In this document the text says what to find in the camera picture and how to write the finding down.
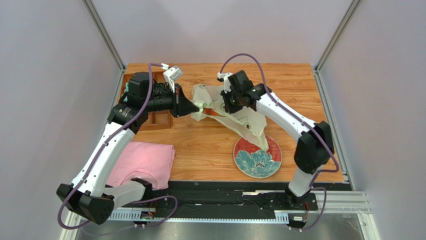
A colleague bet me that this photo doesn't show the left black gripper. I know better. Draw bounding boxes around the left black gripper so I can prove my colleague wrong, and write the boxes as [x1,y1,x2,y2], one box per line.
[143,83,199,118]

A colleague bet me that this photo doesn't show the avocado print plastic bag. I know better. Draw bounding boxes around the avocado print plastic bag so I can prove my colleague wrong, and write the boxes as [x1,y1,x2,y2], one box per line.
[190,83,270,151]

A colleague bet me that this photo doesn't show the fake papaya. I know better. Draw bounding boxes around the fake papaya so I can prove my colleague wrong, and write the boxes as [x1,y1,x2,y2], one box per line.
[202,108,221,117]

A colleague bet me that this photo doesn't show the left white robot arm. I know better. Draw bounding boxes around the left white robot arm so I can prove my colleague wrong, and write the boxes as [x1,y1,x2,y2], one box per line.
[56,66,199,225]

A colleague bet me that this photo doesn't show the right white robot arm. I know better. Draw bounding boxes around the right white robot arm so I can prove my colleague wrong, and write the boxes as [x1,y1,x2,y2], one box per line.
[217,70,334,208]

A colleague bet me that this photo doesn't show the wooden divider tray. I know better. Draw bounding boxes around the wooden divider tray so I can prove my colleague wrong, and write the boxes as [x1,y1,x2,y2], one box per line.
[120,73,174,131]

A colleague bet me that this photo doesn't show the pink folded cloth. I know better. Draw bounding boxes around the pink folded cloth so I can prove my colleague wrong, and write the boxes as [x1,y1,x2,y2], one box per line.
[106,141,176,190]

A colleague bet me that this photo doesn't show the red teal floral plate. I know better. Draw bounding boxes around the red teal floral plate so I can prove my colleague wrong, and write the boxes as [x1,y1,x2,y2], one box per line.
[233,136,283,179]

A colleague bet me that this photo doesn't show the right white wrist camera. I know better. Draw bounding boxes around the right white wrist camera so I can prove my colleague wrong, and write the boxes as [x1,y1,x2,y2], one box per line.
[217,72,233,93]

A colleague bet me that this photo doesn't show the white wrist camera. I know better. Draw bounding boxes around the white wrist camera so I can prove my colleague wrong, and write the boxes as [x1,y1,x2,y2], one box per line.
[160,63,183,93]
[217,72,233,93]

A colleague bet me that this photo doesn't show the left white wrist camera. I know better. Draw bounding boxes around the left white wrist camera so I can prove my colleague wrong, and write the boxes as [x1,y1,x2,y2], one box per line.
[160,63,183,93]

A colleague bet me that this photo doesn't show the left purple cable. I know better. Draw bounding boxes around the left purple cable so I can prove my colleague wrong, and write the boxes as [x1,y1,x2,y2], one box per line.
[57,62,171,231]

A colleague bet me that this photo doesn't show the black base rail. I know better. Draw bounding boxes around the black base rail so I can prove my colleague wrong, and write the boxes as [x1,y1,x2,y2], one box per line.
[133,180,319,221]

